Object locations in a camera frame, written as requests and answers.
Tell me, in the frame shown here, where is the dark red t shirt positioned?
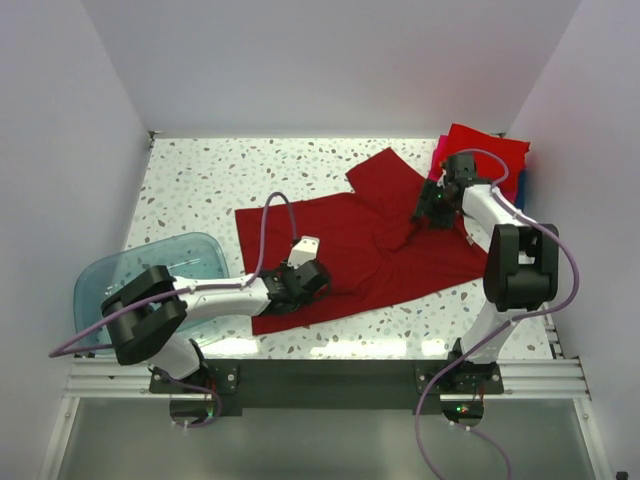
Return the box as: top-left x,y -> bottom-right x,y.
252,148 -> 487,335

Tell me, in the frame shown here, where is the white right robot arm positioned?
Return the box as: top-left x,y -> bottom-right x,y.
412,148 -> 559,394

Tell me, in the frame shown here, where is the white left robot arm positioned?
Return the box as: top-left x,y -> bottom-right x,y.
101,259 -> 331,392

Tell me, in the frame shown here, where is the pink folded shirt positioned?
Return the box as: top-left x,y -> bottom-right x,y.
427,135 -> 448,182

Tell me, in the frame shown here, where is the bright red folded shirt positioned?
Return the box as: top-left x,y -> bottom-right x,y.
442,123 -> 530,202

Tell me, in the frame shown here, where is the translucent blue plastic bin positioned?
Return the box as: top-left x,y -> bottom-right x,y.
73,232 -> 229,332

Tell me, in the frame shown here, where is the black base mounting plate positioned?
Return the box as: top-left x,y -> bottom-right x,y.
149,359 -> 505,418

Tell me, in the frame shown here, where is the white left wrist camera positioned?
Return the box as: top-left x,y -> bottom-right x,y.
287,236 -> 320,269

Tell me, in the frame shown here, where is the aluminium frame rail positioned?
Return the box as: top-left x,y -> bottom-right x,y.
64,319 -> 594,401

